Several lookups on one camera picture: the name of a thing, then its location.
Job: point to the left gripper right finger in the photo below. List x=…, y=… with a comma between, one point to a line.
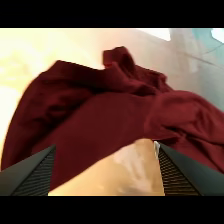
x=186, y=176

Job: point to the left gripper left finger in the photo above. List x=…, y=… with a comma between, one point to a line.
x=30, y=176

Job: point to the dark red shirt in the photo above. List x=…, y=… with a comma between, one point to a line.
x=110, y=113

